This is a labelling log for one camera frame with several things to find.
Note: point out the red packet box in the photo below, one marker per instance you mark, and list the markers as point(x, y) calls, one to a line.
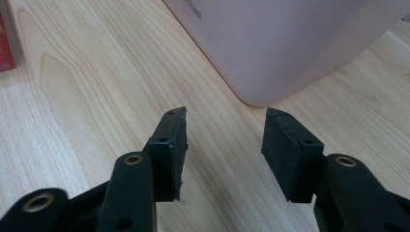
point(5, 48)

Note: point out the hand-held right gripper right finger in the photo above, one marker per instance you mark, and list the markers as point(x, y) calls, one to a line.
point(286, 161)

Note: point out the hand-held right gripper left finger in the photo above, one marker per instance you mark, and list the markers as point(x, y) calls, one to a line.
point(169, 154)

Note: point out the pink storage box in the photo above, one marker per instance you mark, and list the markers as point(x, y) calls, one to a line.
point(290, 45)

